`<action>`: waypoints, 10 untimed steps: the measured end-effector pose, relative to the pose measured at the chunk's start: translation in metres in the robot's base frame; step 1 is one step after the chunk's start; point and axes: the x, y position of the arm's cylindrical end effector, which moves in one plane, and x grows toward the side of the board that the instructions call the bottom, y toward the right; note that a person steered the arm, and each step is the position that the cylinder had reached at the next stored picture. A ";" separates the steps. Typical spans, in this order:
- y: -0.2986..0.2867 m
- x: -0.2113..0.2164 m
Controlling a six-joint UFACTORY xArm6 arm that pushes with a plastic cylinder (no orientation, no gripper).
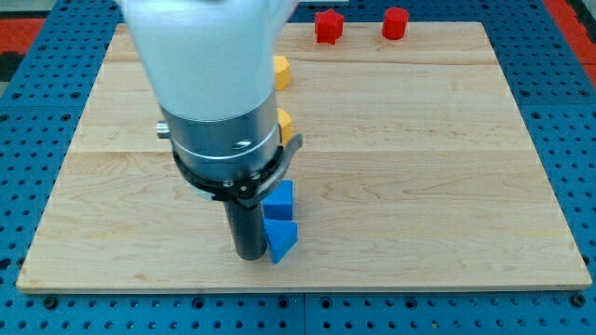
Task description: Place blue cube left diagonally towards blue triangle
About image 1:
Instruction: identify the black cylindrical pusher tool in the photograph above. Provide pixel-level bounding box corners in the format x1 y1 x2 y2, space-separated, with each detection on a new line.
223 202 267 261

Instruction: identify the blue cube block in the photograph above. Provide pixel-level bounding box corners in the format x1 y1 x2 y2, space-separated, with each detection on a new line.
262 180 294 221

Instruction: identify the yellow block behind arm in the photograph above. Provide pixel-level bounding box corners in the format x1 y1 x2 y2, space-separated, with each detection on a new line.
277 107 293 146

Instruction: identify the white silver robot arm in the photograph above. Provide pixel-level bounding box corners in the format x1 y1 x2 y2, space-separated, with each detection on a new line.
118 0 303 261

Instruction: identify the blue triangle block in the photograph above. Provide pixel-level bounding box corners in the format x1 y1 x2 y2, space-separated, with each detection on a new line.
264 219 298 263

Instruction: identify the yellow hexagon block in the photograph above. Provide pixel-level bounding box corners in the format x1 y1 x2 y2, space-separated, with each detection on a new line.
274 55 291 90

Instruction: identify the light wooden board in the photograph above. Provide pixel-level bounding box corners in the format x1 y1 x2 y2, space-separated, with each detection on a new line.
17 22 592 294

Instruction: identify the red star block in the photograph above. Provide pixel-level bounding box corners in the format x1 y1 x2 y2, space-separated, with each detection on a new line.
314 9 345 45

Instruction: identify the red cylinder block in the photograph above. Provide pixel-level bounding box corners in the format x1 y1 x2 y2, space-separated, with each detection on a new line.
382 7 410 40

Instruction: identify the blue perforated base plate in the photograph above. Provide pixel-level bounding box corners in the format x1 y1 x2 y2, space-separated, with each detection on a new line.
1 0 595 334

